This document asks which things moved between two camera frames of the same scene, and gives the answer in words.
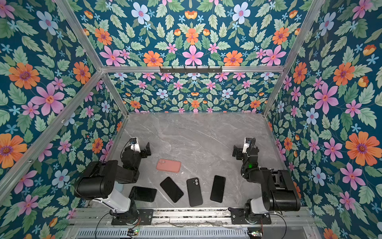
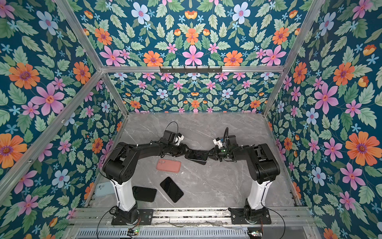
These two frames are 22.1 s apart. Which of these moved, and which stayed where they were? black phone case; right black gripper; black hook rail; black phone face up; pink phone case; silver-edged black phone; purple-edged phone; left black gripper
Moved: right black gripper; black phone case; silver-edged black phone; left black gripper
Stayed: black phone face up; purple-edged phone; pink phone case; black hook rail
